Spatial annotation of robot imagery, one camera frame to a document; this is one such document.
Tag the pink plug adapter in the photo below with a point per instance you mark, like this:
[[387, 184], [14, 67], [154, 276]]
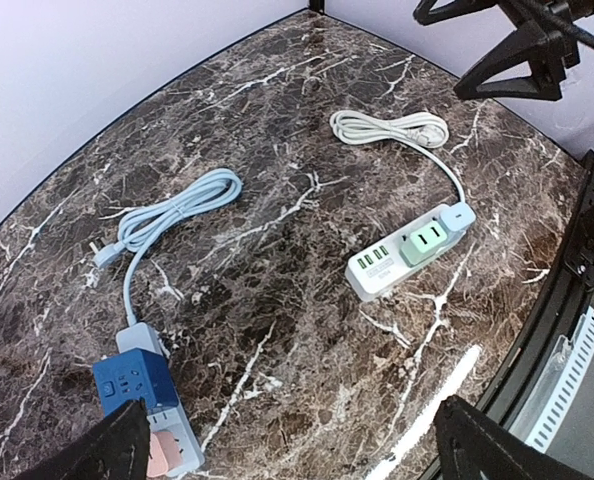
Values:
[[164, 454]]

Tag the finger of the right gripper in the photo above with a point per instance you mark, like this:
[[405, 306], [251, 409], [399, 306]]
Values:
[[429, 12], [530, 63]]

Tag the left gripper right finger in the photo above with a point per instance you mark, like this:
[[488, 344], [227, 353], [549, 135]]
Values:
[[473, 446]]

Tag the right black frame post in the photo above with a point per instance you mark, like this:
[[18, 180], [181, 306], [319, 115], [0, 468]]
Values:
[[317, 6]]

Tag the light blue plug adapter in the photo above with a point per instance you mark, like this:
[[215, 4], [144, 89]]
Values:
[[456, 218]]

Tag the light blue power strip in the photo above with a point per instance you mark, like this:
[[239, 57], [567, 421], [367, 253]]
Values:
[[173, 420]]

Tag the white power strip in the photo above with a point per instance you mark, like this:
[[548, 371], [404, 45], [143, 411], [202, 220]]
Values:
[[379, 268]]

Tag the green plug adapter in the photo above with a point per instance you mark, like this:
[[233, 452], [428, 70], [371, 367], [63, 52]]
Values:
[[423, 243]]

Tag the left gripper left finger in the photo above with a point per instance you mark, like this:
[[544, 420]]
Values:
[[115, 448]]

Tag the blue cube socket adapter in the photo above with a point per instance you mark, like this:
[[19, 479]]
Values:
[[136, 374]]

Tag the grey slotted cable duct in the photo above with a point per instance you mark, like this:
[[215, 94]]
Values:
[[566, 386]]

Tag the black front rail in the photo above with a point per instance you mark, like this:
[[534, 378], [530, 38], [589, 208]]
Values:
[[555, 315]]

